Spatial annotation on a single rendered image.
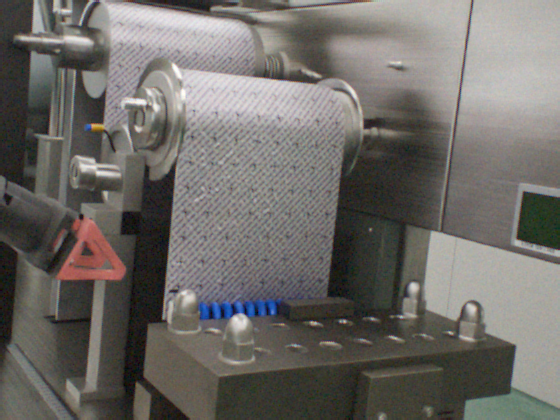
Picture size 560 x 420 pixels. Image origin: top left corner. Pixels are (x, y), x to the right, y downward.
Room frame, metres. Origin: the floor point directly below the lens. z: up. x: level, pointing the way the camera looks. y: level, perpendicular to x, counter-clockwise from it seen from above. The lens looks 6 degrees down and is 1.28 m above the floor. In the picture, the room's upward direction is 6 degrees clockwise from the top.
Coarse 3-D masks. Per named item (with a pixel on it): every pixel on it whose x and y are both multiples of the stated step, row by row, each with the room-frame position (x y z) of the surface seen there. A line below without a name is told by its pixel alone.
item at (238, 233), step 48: (192, 192) 0.88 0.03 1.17; (240, 192) 0.91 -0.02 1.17; (288, 192) 0.95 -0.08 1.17; (336, 192) 0.98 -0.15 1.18; (192, 240) 0.88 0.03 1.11; (240, 240) 0.91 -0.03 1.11; (288, 240) 0.95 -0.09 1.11; (192, 288) 0.88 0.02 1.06; (240, 288) 0.92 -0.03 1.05; (288, 288) 0.95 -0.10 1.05
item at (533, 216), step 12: (528, 204) 0.84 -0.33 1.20; (540, 204) 0.83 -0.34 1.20; (552, 204) 0.81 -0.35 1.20; (528, 216) 0.84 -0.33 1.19; (540, 216) 0.82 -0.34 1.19; (552, 216) 0.81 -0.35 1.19; (528, 228) 0.83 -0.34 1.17; (540, 228) 0.82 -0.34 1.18; (552, 228) 0.81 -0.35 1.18; (540, 240) 0.82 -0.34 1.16; (552, 240) 0.81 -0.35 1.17
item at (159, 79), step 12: (156, 72) 0.92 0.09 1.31; (144, 84) 0.95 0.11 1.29; (156, 84) 0.92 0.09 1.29; (168, 84) 0.89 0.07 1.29; (168, 96) 0.89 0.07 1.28; (168, 108) 0.88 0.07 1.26; (348, 108) 1.01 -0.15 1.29; (168, 120) 0.88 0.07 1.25; (348, 120) 1.00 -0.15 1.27; (168, 132) 0.88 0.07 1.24; (348, 132) 0.99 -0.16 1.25; (168, 144) 0.88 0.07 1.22; (348, 144) 1.00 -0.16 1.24; (156, 156) 0.90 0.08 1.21
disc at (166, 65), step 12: (156, 60) 0.93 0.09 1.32; (168, 60) 0.90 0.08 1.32; (144, 72) 0.96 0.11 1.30; (168, 72) 0.90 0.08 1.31; (180, 84) 0.87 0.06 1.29; (180, 96) 0.86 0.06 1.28; (180, 108) 0.86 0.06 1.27; (180, 120) 0.86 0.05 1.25; (180, 132) 0.86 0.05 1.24; (180, 144) 0.86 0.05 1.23; (168, 156) 0.88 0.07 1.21; (156, 168) 0.91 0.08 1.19; (168, 168) 0.88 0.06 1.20
